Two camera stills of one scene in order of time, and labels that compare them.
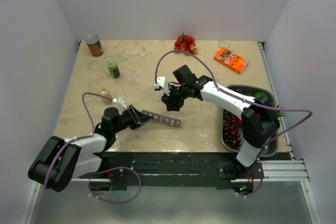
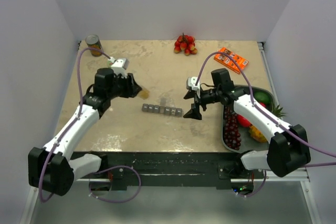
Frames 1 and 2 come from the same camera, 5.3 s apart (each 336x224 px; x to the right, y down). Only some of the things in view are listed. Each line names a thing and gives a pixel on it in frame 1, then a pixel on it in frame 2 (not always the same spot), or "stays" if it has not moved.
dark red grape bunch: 232,128 stays
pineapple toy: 278,114 stays
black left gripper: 138,118 → 132,88
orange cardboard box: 230,60 stays
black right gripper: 171,104 → 194,113
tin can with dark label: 94,44 stays
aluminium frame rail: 291,169 stays
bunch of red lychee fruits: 186,43 stays
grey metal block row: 163,119 → 170,110
